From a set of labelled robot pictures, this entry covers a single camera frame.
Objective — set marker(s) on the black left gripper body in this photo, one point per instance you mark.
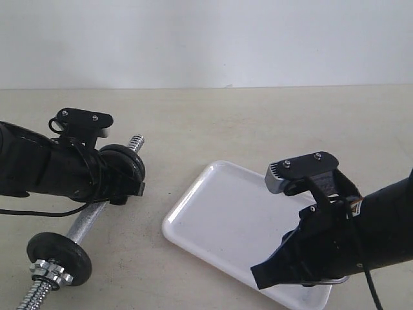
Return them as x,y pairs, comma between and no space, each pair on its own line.
98,189

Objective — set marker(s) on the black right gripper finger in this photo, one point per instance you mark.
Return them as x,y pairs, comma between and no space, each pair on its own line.
282,267

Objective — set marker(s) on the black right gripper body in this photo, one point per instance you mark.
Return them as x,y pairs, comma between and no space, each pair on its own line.
325,245

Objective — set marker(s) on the black weight plate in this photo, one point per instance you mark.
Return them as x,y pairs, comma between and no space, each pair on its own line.
114,178
65,252
124,160

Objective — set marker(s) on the chrome dumbbell bar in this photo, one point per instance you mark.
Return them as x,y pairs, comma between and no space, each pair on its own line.
39,289

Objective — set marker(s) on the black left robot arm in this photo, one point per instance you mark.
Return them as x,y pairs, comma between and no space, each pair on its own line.
66,167

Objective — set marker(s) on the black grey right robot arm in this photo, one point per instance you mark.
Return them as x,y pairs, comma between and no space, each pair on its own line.
383,224

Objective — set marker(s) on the white rectangular plastic tray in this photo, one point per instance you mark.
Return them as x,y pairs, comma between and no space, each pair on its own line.
228,219

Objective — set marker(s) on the chrome spin-lock collar nut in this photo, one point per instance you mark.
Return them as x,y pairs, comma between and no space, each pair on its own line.
51,272

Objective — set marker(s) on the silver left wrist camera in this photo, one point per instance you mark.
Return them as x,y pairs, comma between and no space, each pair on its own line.
82,125

